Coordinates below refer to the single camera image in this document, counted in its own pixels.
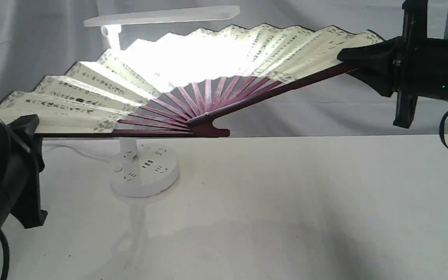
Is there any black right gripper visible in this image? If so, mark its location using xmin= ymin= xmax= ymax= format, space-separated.
xmin=337 ymin=0 xmax=448 ymax=129

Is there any folding paper fan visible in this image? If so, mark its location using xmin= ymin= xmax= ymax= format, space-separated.
xmin=0 ymin=24 xmax=384 ymax=138

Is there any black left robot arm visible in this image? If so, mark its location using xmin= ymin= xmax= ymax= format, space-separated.
xmin=0 ymin=114 xmax=48 ymax=280

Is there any white desk lamp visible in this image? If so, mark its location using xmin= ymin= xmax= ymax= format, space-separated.
xmin=84 ymin=5 xmax=240 ymax=198

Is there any grey backdrop cloth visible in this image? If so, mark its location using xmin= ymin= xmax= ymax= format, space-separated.
xmin=0 ymin=0 xmax=448 ymax=137

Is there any white lamp power cable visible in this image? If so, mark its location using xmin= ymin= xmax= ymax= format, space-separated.
xmin=41 ymin=142 xmax=120 ymax=162

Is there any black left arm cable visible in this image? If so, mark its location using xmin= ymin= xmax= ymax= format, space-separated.
xmin=0 ymin=222 xmax=11 ymax=280

